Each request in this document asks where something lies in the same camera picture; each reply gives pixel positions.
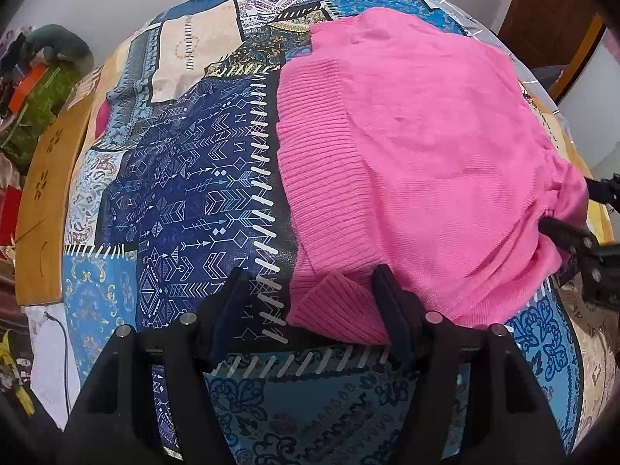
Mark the green patterned cloth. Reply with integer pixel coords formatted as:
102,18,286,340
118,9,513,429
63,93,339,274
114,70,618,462
0,65,81,165

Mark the black cable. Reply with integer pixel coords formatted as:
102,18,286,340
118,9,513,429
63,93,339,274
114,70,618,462
43,311,71,417

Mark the pink knit sweater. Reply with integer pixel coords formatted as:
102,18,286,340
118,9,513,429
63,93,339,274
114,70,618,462
276,7,590,344

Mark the blue patchwork printed blanket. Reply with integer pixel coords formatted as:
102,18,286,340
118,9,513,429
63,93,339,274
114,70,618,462
62,0,612,465

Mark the wooden bed board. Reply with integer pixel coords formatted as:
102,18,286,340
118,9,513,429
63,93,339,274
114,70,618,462
14,84,100,306

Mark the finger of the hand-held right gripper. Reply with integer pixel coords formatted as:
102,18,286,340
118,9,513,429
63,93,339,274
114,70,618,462
539,217,601,258
584,173,620,205

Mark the red cloth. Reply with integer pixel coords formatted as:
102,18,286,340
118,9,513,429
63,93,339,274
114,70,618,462
0,189,22,245

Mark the brown wooden door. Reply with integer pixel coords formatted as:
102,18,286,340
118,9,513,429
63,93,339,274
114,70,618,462
499,0,606,69

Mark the grey plush toy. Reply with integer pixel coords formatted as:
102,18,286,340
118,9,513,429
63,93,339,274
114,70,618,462
26,24,95,71

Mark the white cloth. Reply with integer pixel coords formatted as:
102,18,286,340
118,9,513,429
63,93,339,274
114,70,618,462
24,305,81,429

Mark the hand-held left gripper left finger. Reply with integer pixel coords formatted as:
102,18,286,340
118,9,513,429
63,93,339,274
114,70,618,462
60,267,253,465

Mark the orange box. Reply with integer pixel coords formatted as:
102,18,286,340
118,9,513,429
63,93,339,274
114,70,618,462
10,65,44,112

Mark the yellow strap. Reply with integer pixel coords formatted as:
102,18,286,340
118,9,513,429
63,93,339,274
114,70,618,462
0,332,34,415

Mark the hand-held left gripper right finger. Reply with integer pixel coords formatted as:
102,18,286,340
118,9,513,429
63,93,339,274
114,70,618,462
371,264,568,465

